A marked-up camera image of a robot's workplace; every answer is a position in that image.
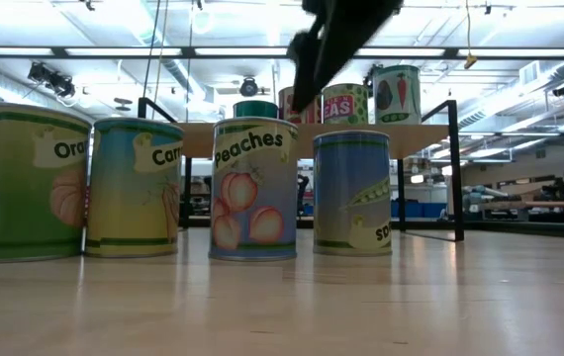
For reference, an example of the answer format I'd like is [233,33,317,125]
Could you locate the white mixed vegetables can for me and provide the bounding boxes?
[372,64,423,126]

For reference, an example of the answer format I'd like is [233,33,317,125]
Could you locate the black overhead crossbar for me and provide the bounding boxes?
[0,44,564,61]

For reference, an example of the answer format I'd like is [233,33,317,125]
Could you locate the red white tomato can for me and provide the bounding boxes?
[278,86,324,125]

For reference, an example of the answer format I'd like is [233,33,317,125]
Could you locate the green dotted Peas can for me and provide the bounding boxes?
[320,82,370,126]

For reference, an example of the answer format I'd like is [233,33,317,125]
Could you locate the black ceiling spotlight cluster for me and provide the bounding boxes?
[27,61,77,100]

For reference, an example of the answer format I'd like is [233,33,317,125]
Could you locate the short teal can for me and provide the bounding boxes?
[233,100,280,121]

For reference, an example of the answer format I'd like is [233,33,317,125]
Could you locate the white air vent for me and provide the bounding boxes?
[518,59,542,88]

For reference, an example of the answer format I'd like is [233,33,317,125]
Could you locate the white teal roll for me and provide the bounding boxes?
[464,185,503,201]

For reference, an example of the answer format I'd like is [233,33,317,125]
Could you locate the green Oranges label can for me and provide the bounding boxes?
[0,102,93,264]

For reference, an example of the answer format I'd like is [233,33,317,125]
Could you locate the round black ceiling reel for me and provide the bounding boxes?
[238,76,260,98]

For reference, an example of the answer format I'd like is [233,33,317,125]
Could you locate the wooden shelf black legs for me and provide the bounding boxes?
[137,97,466,243]

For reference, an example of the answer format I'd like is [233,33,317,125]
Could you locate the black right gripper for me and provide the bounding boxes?
[286,0,405,115]

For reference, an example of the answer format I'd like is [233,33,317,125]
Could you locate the yellow hanging cord connector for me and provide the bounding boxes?
[463,0,479,71]

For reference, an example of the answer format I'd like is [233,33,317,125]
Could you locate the white ring lamp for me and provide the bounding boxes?
[190,5,218,37]

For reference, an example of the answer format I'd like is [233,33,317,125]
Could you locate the yellow blue Carrots label can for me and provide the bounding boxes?
[85,117,185,259]

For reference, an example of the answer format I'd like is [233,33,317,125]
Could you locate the Peaches label can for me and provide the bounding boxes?
[209,117,299,262]

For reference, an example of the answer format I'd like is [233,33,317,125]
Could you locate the blue pea pod can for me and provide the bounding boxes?
[313,130,393,257]

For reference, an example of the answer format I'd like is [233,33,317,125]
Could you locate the wooden workbench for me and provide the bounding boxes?
[464,197,564,223]

